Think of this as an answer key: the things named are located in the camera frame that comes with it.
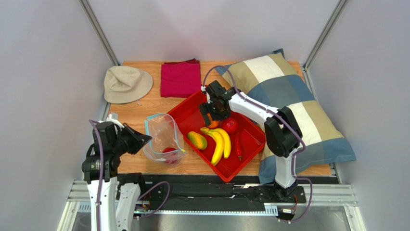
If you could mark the magenta folded cloth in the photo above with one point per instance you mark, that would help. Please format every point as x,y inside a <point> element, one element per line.
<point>180,79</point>

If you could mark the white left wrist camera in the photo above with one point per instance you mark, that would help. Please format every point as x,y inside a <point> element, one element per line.
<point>113,117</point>

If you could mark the clear zip top bag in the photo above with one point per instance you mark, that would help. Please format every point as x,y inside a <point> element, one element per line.
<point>165,133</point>

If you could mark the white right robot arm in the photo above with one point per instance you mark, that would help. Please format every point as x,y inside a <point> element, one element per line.
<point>282,133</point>

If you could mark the yellow green fake mango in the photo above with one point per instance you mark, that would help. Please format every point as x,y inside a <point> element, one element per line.
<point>197,140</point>

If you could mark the small red fake fruit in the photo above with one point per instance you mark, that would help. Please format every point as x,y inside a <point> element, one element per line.
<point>170,157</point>

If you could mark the red fake apple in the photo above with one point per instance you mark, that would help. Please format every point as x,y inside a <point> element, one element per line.
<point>230,125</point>

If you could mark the yellow fake banana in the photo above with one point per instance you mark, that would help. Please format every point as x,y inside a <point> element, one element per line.
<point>223,144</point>

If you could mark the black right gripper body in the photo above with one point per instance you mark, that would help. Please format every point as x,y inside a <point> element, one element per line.
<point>211,106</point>

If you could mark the beige bucket hat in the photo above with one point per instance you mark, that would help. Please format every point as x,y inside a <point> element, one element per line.
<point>125,84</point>

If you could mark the purple fake eggplant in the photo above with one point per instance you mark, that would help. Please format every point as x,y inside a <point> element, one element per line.
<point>238,149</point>

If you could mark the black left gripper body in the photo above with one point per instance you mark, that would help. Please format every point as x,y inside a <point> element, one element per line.
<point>121,144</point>

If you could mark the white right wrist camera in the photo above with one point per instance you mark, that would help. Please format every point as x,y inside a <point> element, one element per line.
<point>203,90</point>

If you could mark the orange fake fruit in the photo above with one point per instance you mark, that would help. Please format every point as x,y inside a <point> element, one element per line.
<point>214,124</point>

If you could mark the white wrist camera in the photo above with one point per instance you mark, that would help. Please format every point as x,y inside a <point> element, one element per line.
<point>203,90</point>
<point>113,117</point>

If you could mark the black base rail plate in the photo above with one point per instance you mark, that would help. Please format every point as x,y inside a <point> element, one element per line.
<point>207,193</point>

